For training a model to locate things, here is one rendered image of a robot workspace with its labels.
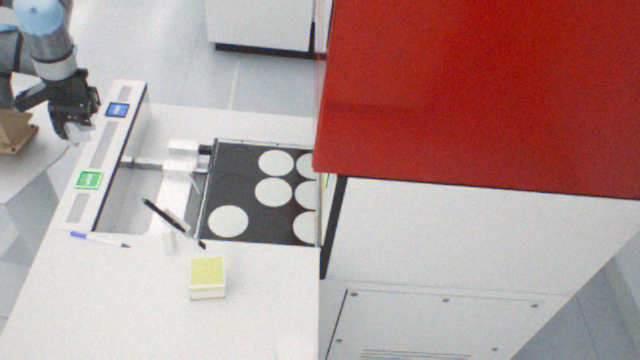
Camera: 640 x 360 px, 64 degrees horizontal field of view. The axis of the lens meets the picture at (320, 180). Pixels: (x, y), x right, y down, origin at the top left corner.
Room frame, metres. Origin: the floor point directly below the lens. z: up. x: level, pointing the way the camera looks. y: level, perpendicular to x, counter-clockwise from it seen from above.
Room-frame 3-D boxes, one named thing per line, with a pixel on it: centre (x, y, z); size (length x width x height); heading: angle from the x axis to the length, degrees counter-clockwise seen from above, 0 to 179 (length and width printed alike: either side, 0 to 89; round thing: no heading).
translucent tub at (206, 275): (0.53, 0.20, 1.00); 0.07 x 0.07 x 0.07; 16
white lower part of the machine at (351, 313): (1.13, -0.33, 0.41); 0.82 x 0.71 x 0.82; 7
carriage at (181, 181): (0.83, 0.38, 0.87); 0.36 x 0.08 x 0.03; 7
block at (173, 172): (0.91, 0.39, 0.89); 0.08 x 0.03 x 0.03; 97
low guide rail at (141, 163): (0.98, 0.29, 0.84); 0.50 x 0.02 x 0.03; 97
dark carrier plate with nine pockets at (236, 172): (0.88, 0.12, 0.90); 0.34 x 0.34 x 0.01; 7
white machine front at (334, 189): (1.08, 0.01, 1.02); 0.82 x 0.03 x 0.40; 7
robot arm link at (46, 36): (0.77, 0.55, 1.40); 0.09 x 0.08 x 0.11; 21
